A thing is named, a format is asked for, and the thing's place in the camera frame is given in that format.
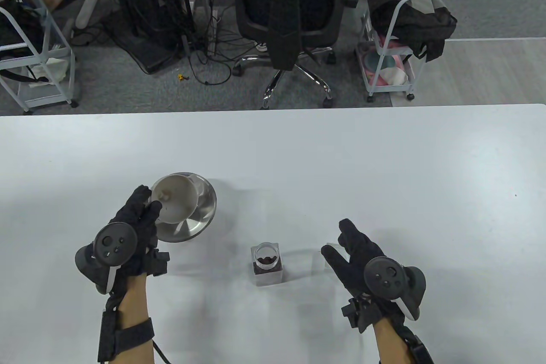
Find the black office chair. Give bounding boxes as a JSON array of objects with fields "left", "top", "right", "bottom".
[{"left": 220, "top": 0, "right": 367, "bottom": 109}]

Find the black round controller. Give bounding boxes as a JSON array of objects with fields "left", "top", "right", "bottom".
[
  {"left": 75, "top": 222, "right": 138, "bottom": 295},
  {"left": 363, "top": 256, "right": 426, "bottom": 321}
]

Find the stainless steel bowl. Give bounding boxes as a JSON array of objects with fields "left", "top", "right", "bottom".
[{"left": 151, "top": 172, "right": 217, "bottom": 243}]

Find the white square jar lid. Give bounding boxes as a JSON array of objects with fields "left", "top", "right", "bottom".
[{"left": 322, "top": 243, "right": 350, "bottom": 271}]

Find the person's left forearm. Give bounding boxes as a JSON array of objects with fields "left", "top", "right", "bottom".
[{"left": 113, "top": 274, "right": 153, "bottom": 364}]

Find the person's right forearm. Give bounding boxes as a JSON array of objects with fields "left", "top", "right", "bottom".
[{"left": 375, "top": 317, "right": 412, "bottom": 364}]

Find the person's left hand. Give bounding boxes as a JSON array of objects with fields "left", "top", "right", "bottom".
[{"left": 109, "top": 185, "right": 170, "bottom": 279}]

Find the clear glass coffee jar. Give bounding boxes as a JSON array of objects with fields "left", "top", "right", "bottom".
[{"left": 250, "top": 242, "right": 283, "bottom": 287}]

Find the white plastic funnel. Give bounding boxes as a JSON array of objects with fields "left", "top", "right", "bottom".
[{"left": 151, "top": 174, "right": 204, "bottom": 224}]

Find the pink and teal cloth bundle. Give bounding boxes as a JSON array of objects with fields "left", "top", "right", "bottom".
[{"left": 360, "top": 38, "right": 412, "bottom": 85}]

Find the white cloth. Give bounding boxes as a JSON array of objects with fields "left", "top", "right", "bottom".
[{"left": 26, "top": 56, "right": 69, "bottom": 85}]

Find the black computer stand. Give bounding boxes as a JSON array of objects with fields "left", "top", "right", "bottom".
[{"left": 79, "top": 0, "right": 197, "bottom": 74}]

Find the black bag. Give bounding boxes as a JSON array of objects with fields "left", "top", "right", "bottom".
[
  {"left": 369, "top": 0, "right": 458, "bottom": 62},
  {"left": 0, "top": 1, "right": 43, "bottom": 59}
]

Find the bundle of black cables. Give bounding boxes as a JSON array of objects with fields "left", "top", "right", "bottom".
[{"left": 183, "top": 0, "right": 248, "bottom": 85}]

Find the person's right hand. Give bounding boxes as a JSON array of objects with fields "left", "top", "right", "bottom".
[{"left": 321, "top": 218, "right": 405, "bottom": 333}]

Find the pile of dark red cranberries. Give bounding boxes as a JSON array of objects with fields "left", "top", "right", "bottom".
[{"left": 254, "top": 255, "right": 282, "bottom": 275}]

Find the white metal cart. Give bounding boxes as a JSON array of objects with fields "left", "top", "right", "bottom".
[
  {"left": 0, "top": 0, "right": 79, "bottom": 115},
  {"left": 356, "top": 0, "right": 459, "bottom": 103}
]

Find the black sensor box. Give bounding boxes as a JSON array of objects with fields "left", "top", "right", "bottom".
[{"left": 98, "top": 311, "right": 118, "bottom": 362}]

